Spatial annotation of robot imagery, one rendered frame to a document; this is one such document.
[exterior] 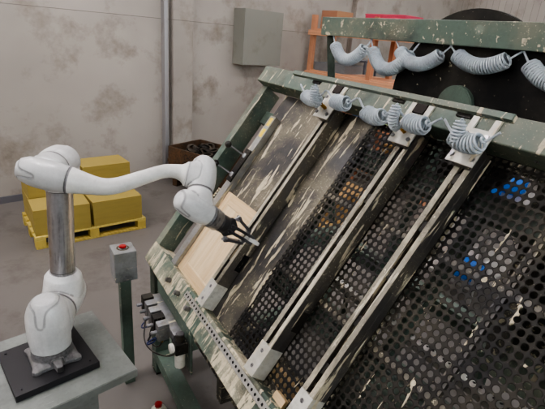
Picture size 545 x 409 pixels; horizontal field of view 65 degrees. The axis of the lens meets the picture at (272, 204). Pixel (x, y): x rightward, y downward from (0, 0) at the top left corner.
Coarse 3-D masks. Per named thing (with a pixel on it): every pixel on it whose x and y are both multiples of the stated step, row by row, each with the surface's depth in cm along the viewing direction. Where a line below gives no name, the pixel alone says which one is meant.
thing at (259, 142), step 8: (272, 120) 228; (264, 128) 230; (272, 128) 230; (256, 136) 232; (264, 136) 229; (256, 144) 228; (256, 152) 230; (248, 160) 229; (240, 176) 230; (224, 184) 232; (232, 184) 229; (224, 192) 228; (216, 200) 230; (200, 224) 229; (192, 232) 231; (200, 232) 230; (192, 240) 229; (184, 248) 229; (176, 256) 230; (176, 264) 229
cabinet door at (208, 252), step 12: (228, 192) 229; (228, 204) 224; (240, 204) 217; (240, 216) 213; (252, 216) 206; (204, 228) 229; (204, 240) 224; (216, 240) 218; (192, 252) 226; (204, 252) 219; (216, 252) 213; (228, 252) 206; (180, 264) 229; (192, 264) 222; (204, 264) 215; (216, 264) 209; (192, 276) 216; (204, 276) 210
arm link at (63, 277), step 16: (48, 192) 170; (48, 208) 173; (64, 208) 173; (48, 224) 176; (64, 224) 175; (48, 240) 180; (64, 240) 178; (64, 256) 180; (48, 272) 184; (64, 272) 182; (80, 272) 190; (48, 288) 181; (64, 288) 182; (80, 288) 188; (80, 304) 190
